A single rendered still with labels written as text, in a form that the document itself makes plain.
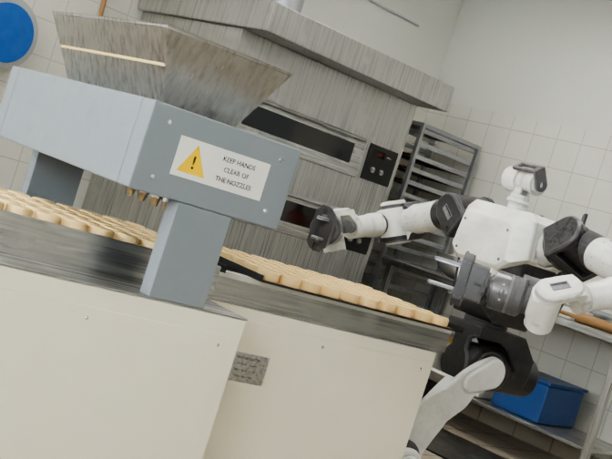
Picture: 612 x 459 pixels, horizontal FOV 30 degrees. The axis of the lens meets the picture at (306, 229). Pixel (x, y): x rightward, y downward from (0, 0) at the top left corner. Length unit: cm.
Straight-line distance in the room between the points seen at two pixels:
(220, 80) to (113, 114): 22
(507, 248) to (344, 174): 393
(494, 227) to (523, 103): 531
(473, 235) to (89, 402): 131
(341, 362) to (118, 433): 66
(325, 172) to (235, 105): 450
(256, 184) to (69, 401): 52
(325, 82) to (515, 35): 229
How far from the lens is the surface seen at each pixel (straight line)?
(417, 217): 335
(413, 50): 857
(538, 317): 255
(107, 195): 669
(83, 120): 225
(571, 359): 766
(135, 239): 225
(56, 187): 271
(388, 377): 271
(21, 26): 642
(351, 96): 675
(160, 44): 215
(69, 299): 202
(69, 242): 216
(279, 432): 257
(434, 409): 300
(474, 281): 254
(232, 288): 241
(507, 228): 296
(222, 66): 218
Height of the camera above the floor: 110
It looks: 2 degrees down
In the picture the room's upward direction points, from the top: 18 degrees clockwise
